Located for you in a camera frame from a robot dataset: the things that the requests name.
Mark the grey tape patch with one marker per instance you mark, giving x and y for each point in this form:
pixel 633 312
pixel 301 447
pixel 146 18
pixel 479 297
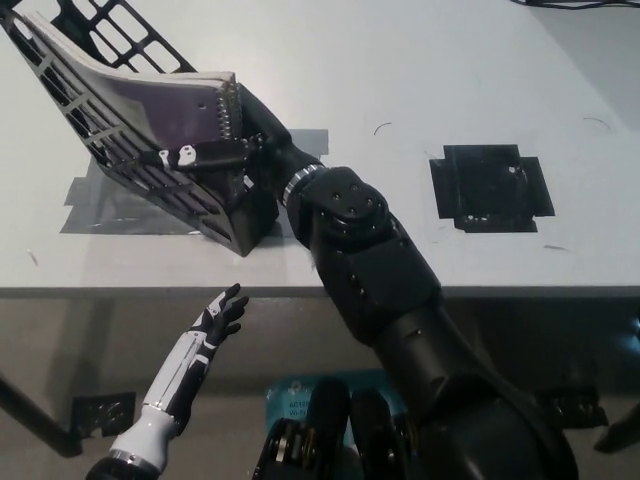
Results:
pixel 100 220

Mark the blue rounded object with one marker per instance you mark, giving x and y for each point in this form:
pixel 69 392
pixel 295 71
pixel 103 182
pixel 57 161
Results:
pixel 634 332

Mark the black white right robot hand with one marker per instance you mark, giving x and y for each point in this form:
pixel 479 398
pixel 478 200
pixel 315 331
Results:
pixel 272 150

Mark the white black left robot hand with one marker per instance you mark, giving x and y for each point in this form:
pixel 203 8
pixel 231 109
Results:
pixel 200 345

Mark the black mesh file shelf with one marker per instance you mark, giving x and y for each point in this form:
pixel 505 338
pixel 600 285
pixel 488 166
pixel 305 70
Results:
pixel 255 220

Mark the black table leg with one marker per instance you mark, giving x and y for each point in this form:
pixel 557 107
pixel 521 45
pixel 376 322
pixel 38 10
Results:
pixel 40 420
pixel 620 432

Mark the purple spiral notebook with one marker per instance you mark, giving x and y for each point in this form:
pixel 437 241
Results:
pixel 180 110

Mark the teal label card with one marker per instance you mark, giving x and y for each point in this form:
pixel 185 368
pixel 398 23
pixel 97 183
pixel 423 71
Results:
pixel 287 395

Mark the black tape square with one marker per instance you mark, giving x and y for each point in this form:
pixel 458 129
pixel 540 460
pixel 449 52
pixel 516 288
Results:
pixel 485 190

